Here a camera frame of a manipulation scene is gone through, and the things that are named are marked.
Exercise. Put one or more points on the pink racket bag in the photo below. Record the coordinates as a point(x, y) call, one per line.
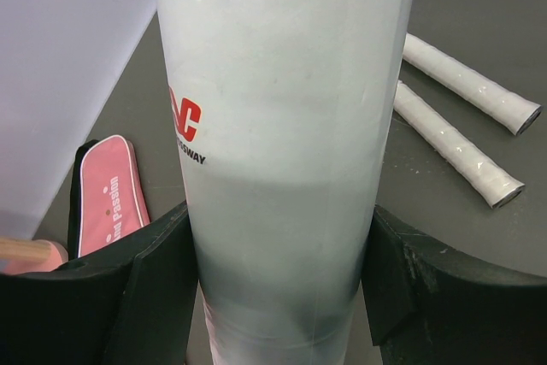
point(106, 200)

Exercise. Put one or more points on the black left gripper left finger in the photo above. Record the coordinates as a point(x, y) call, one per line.
point(129, 303)

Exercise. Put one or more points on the pink three-tier wooden shelf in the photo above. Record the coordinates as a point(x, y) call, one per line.
point(23, 256)

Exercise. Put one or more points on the pink badminton racket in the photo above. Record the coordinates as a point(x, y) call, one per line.
point(492, 182)
point(506, 107)

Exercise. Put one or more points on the white shuttlecock tube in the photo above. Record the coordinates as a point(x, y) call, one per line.
point(282, 109)

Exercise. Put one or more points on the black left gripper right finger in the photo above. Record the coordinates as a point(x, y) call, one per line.
point(428, 303)

